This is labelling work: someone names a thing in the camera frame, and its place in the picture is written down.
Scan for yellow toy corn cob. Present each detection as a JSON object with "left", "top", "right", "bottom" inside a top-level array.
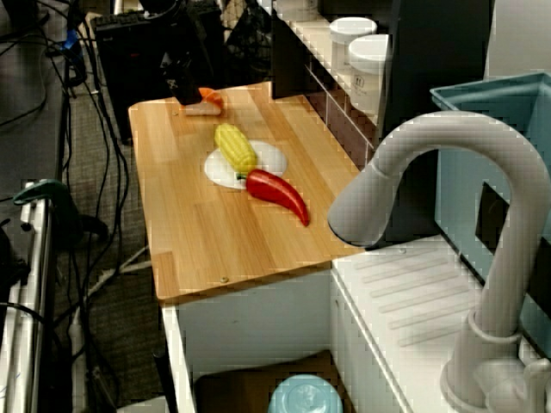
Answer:
[{"left": 214, "top": 123, "right": 258, "bottom": 172}]

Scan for aluminium frame rails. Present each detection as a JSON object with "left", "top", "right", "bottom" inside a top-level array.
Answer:
[{"left": 0, "top": 180, "right": 59, "bottom": 413}]

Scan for white round plate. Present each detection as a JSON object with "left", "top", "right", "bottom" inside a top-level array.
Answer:
[{"left": 204, "top": 140, "right": 288, "bottom": 190}]

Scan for black computer tower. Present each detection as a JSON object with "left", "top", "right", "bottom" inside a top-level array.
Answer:
[{"left": 94, "top": 11, "right": 225, "bottom": 144}]

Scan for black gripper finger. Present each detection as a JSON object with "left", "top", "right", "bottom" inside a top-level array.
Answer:
[{"left": 168, "top": 64, "right": 202, "bottom": 106}]

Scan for white floor cable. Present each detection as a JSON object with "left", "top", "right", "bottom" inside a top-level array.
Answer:
[{"left": 85, "top": 244, "right": 152, "bottom": 298}]

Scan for black wire mesh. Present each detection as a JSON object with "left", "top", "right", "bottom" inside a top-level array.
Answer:
[{"left": 226, "top": 0, "right": 273, "bottom": 77}]

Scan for grey toy kitchen faucet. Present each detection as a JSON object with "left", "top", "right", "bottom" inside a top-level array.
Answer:
[{"left": 327, "top": 110, "right": 551, "bottom": 412}]

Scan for dark tiled backsplash panel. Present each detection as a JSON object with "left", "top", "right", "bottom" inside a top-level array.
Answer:
[{"left": 300, "top": 55, "right": 380, "bottom": 173}]

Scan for light blue bowl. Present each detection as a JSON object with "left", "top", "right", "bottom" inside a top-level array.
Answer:
[{"left": 267, "top": 373, "right": 344, "bottom": 413}]

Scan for green clamp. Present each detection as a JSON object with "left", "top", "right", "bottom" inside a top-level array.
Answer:
[{"left": 12, "top": 178, "right": 109, "bottom": 242}]

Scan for toy salmon sushi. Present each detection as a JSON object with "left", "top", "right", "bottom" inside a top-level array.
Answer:
[{"left": 183, "top": 87, "right": 225, "bottom": 117}]

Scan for red toy chili pepper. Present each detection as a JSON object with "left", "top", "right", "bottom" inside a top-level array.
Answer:
[{"left": 235, "top": 169, "right": 311, "bottom": 228}]

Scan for white lidded plastic jar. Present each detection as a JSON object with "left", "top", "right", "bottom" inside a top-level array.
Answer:
[
  {"left": 348, "top": 33, "right": 393, "bottom": 116},
  {"left": 330, "top": 15, "right": 379, "bottom": 70}
]

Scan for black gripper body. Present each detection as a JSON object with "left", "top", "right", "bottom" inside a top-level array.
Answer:
[{"left": 161, "top": 40, "right": 197, "bottom": 74}]

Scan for black floor cable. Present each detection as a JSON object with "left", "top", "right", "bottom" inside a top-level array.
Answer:
[{"left": 64, "top": 0, "right": 130, "bottom": 298}]

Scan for dark kitchen frame post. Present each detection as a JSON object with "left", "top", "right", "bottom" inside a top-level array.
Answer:
[
  {"left": 270, "top": 0, "right": 312, "bottom": 100},
  {"left": 378, "top": 0, "right": 496, "bottom": 250}
]

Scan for white toy kitchen sink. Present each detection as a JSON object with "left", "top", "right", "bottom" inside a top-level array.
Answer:
[{"left": 161, "top": 238, "right": 551, "bottom": 413}]

